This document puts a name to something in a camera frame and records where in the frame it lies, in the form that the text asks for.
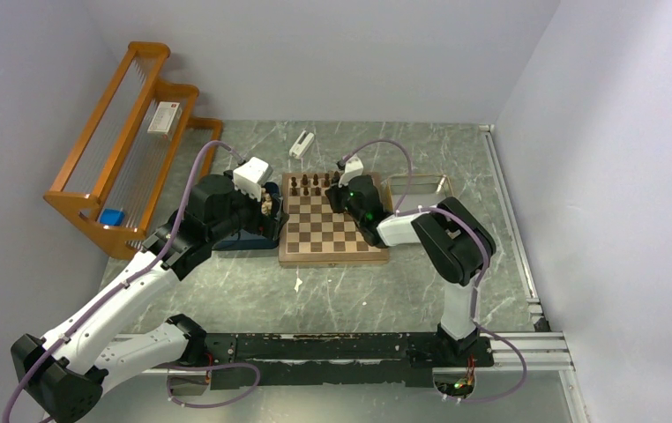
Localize blue plastic tray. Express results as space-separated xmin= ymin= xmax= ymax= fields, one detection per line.
xmin=213 ymin=182 xmax=286 ymax=251

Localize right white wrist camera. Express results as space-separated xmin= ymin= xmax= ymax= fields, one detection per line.
xmin=337 ymin=154 xmax=364 ymax=187

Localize orange wooden rack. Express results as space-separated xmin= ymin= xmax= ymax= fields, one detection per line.
xmin=43 ymin=41 xmax=223 ymax=260

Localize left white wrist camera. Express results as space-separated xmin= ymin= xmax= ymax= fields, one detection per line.
xmin=233 ymin=157 xmax=273 ymax=202

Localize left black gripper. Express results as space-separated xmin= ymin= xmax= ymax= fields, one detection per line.
xmin=207 ymin=169 xmax=287 ymax=243

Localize white red small box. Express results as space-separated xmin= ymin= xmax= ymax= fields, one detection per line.
xmin=147 ymin=101 xmax=182 ymax=137

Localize yellow metal tin tray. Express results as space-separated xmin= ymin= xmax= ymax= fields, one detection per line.
xmin=385 ymin=174 xmax=455 ymax=208

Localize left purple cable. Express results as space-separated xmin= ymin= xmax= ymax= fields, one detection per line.
xmin=1 ymin=139 xmax=250 ymax=423

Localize white plastic clip device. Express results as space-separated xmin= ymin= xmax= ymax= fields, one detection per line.
xmin=288 ymin=130 xmax=315 ymax=160

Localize blue small box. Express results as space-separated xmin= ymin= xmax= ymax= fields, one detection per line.
xmin=98 ymin=208 xmax=126 ymax=226

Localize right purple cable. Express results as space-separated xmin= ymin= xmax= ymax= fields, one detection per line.
xmin=341 ymin=138 xmax=529 ymax=405

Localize wooden chess board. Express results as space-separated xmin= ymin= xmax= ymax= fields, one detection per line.
xmin=279 ymin=172 xmax=389 ymax=268

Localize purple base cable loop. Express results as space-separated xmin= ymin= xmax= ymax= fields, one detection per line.
xmin=166 ymin=360 xmax=262 ymax=410

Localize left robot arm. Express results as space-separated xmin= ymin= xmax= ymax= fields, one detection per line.
xmin=11 ymin=172 xmax=287 ymax=422

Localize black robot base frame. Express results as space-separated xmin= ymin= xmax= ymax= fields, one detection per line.
xmin=175 ymin=331 xmax=495 ymax=390

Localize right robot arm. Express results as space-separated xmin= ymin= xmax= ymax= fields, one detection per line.
xmin=325 ymin=175 xmax=496 ymax=365

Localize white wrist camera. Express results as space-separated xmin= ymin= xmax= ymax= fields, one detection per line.
xmin=337 ymin=154 xmax=364 ymax=187
xmin=233 ymin=157 xmax=273 ymax=202

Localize light wooden chess pieces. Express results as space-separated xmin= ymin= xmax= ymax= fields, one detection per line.
xmin=260 ymin=188 xmax=275 ymax=216

